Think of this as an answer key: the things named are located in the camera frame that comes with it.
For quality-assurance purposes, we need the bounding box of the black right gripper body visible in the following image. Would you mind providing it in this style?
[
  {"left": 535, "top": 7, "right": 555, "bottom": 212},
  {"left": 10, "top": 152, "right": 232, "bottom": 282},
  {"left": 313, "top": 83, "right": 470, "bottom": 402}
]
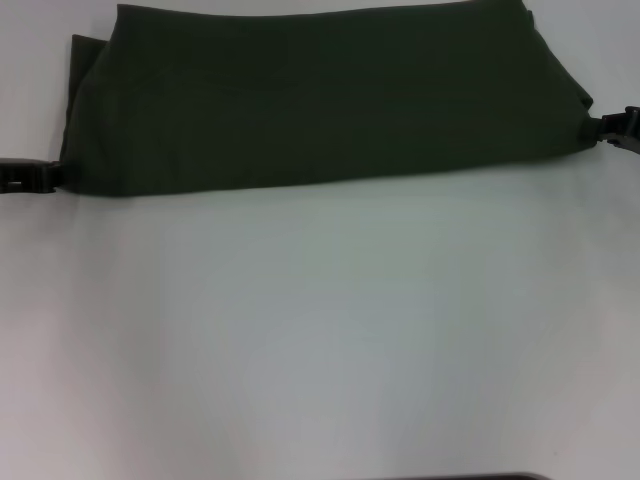
[{"left": 601, "top": 104, "right": 640, "bottom": 154}]

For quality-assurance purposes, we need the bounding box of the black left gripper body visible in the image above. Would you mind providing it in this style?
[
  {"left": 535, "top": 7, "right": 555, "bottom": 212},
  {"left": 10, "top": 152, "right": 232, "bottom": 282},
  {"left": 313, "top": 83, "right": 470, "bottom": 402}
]
[{"left": 0, "top": 156, "right": 47, "bottom": 194}]

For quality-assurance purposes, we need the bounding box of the dark green FREE T-shirt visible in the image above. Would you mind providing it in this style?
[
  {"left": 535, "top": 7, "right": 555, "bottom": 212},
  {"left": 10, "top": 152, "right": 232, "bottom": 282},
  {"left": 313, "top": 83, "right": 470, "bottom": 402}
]
[{"left": 58, "top": 1, "right": 595, "bottom": 198}]

